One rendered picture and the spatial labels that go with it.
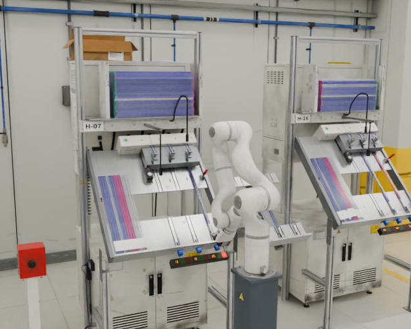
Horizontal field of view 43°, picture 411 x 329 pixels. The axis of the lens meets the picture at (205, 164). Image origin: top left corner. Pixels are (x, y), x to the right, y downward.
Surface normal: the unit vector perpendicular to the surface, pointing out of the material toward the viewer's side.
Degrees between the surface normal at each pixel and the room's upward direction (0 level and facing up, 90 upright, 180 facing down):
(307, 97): 90
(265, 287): 90
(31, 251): 90
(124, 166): 42
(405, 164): 90
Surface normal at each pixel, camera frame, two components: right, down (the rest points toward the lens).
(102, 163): 0.29, -0.62
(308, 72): -0.91, 0.07
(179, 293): 0.41, 0.17
